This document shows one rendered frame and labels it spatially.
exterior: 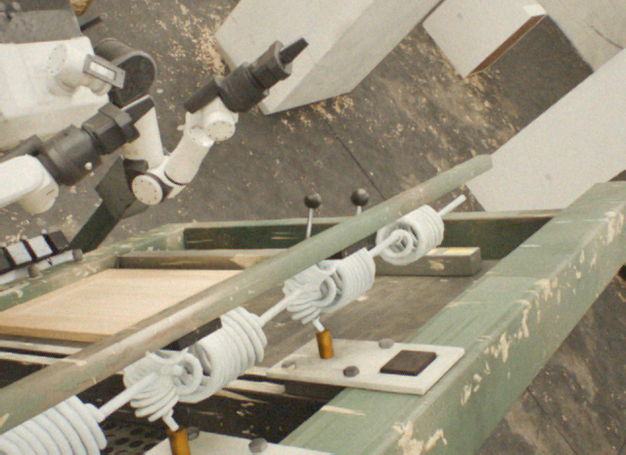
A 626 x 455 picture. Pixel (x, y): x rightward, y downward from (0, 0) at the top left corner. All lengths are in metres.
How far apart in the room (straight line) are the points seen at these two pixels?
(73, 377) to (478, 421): 0.46
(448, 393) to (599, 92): 4.36
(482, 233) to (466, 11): 4.97
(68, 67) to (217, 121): 0.34
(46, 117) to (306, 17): 2.64
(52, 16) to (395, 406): 1.17
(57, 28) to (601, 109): 3.91
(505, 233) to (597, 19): 7.99
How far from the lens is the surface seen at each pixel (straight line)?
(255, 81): 1.66
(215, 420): 0.97
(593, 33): 9.58
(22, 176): 1.35
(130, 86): 1.75
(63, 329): 1.55
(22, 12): 1.64
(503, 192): 5.36
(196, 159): 1.78
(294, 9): 4.13
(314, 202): 1.64
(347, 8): 3.96
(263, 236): 1.98
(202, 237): 2.13
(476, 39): 6.53
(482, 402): 0.85
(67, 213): 3.23
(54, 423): 0.58
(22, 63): 1.60
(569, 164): 5.19
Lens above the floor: 2.40
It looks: 36 degrees down
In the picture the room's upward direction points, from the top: 48 degrees clockwise
